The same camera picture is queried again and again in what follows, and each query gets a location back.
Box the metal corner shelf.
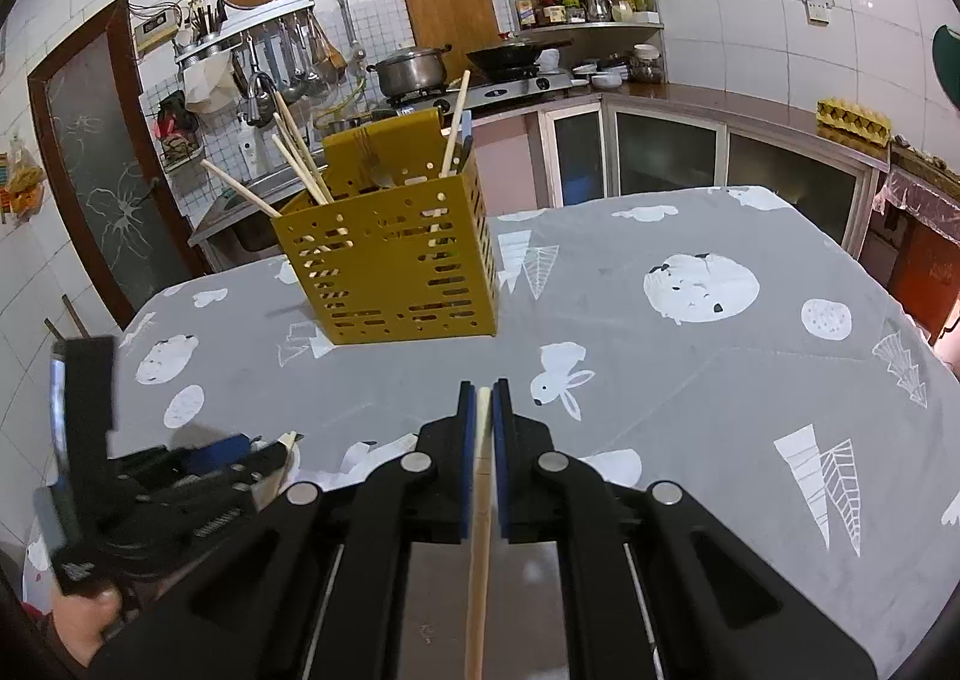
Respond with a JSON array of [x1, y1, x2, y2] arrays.
[[502, 0, 666, 51]]

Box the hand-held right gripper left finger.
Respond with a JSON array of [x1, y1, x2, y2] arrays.
[[90, 384, 477, 680]]

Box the person's left hand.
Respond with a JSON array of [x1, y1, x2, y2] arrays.
[[49, 588, 122, 666]]

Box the wooden cutting board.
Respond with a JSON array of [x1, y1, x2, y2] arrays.
[[400, 0, 501, 62]]

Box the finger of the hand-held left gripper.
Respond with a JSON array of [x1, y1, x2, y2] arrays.
[[172, 444, 295, 510], [112, 434, 254, 482]]

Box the white hanging bag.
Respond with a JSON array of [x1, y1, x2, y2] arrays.
[[184, 57, 238, 115]]

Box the black wok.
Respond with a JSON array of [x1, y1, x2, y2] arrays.
[[465, 38, 575, 75]]

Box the steel cooking pot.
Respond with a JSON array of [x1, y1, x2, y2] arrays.
[[367, 46, 452, 98]]

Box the kitchen counter cabinet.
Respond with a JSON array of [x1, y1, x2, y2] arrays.
[[465, 83, 893, 262]]

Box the red cabinet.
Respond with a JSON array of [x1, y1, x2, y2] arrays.
[[874, 155, 960, 343]]

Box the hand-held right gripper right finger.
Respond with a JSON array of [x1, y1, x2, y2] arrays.
[[493, 380, 878, 680]]

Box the wire wall basket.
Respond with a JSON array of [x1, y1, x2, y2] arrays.
[[154, 91, 205, 165]]

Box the grey printed tablecloth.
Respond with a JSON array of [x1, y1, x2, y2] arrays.
[[22, 185, 960, 680]]

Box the steel sink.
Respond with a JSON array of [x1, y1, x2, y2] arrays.
[[187, 173, 316, 253]]

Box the yellow egg tray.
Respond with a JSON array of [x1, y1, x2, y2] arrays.
[[816, 98, 893, 146]]

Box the glass jar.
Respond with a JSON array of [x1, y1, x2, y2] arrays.
[[628, 44, 666, 85]]

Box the brown framed glass door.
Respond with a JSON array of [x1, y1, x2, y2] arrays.
[[28, 0, 215, 332]]

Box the green round wall object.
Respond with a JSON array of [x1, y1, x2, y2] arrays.
[[932, 23, 960, 111]]

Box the gas stove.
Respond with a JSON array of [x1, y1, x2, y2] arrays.
[[386, 74, 575, 112]]

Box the hanging utensil rack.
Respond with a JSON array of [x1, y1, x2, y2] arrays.
[[175, 0, 347, 105]]

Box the yellow perforated utensil holder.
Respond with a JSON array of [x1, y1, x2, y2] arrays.
[[271, 108, 500, 345]]

